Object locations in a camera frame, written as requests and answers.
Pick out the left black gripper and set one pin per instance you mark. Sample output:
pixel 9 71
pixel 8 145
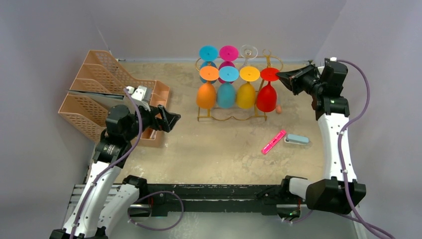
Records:
pixel 166 121

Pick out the pink highlighter marker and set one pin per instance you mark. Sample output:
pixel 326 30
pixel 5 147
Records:
pixel 281 134

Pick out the back blue wine glass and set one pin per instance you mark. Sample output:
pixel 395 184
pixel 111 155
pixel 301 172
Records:
pixel 208 54

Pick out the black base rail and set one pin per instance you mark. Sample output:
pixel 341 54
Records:
pixel 268 200

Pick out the small orange-capped tube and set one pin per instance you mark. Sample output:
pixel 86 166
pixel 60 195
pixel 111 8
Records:
pixel 278 109

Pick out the magenta wine glass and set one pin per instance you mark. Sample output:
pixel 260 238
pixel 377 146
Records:
pixel 228 54

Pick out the orange wine glass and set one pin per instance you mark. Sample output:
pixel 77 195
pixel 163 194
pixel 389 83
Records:
pixel 206 95

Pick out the light blue stapler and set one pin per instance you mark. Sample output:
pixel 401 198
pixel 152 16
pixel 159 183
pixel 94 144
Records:
pixel 296 139

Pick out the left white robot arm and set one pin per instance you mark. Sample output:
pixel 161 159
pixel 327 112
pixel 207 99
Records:
pixel 94 217

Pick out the yellow wine glass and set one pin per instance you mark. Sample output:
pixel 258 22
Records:
pixel 245 97

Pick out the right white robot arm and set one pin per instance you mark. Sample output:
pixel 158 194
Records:
pixel 338 191

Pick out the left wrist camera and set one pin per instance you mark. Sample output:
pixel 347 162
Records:
pixel 141 96

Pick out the grey folder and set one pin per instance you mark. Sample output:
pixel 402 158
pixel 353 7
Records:
pixel 101 97

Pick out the blue wine glass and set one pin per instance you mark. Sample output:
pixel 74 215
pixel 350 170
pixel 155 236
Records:
pixel 226 93
pixel 208 54

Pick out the peach plastic file organizer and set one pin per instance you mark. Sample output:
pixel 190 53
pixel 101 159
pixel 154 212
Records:
pixel 99 86

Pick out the front blue wine glass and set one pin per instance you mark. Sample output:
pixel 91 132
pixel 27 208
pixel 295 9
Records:
pixel 226 93

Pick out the gold wire glass rack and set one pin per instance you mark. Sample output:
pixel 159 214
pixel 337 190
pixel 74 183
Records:
pixel 264 60

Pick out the red wine glass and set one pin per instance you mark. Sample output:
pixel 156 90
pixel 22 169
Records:
pixel 267 96

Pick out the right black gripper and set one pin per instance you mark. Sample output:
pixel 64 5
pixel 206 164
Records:
pixel 299 81

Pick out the clear wine glass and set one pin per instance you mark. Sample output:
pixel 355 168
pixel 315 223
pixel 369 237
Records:
pixel 248 52

